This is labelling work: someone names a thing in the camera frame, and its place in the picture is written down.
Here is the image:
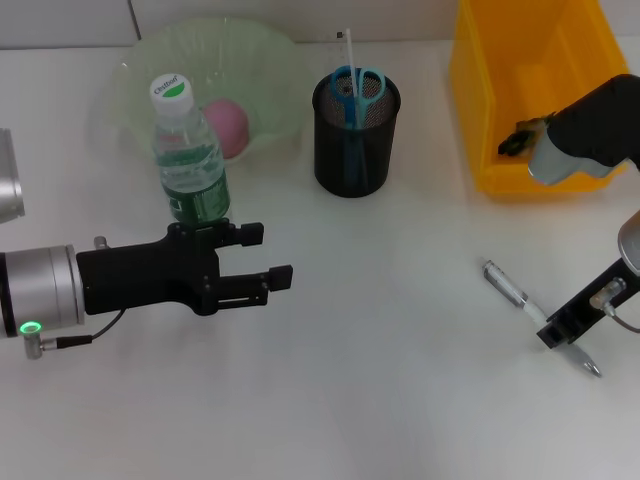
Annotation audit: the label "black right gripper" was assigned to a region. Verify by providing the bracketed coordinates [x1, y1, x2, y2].
[536, 258, 640, 350]

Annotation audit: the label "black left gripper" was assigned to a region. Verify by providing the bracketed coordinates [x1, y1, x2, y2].
[75, 219, 296, 318]

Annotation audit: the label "white silver pen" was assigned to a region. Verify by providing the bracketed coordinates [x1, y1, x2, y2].
[480, 257, 604, 379]

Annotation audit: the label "clear water bottle green label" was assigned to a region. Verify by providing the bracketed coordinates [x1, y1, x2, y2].
[149, 73, 234, 230]

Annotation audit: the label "pink peach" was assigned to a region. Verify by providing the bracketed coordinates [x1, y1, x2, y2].
[201, 98, 250, 161]

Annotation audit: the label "blue scissors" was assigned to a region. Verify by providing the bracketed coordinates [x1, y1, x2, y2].
[330, 64, 388, 192]

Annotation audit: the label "green plastic wrapper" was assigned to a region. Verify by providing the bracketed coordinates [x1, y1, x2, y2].
[497, 112, 557, 158]

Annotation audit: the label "transparent plastic ruler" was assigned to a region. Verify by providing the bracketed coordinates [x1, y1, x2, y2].
[319, 28, 364, 129]

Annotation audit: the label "black mesh pen holder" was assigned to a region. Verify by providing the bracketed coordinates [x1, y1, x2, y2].
[312, 67, 403, 199]

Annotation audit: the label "green glass fruit plate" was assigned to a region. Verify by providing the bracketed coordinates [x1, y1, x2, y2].
[112, 17, 312, 164]

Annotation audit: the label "yellow plastic bin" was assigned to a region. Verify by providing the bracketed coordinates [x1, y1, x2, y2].
[447, 0, 634, 195]

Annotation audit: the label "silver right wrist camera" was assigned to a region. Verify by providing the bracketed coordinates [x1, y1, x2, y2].
[527, 73, 640, 188]

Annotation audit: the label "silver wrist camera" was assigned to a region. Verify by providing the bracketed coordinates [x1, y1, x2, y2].
[0, 127, 26, 222]
[527, 73, 640, 188]

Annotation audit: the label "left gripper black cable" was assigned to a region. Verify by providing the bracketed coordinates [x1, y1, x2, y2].
[21, 308, 127, 359]

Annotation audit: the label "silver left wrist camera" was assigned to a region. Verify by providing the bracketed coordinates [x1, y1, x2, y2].
[0, 127, 26, 222]

